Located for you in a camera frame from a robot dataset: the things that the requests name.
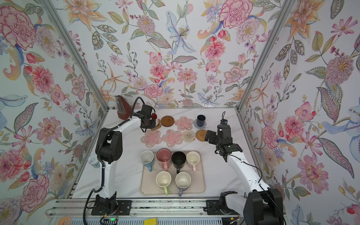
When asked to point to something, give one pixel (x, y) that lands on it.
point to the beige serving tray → (148, 185)
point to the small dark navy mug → (200, 120)
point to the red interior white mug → (154, 116)
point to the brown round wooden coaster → (167, 121)
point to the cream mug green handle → (163, 179)
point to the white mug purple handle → (183, 180)
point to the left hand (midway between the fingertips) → (154, 124)
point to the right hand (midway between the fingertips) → (214, 133)
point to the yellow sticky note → (153, 221)
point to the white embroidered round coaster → (188, 136)
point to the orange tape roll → (65, 220)
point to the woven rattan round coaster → (200, 134)
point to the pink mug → (164, 156)
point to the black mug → (179, 158)
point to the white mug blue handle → (147, 158)
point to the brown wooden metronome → (124, 109)
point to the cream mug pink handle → (193, 157)
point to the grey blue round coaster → (195, 124)
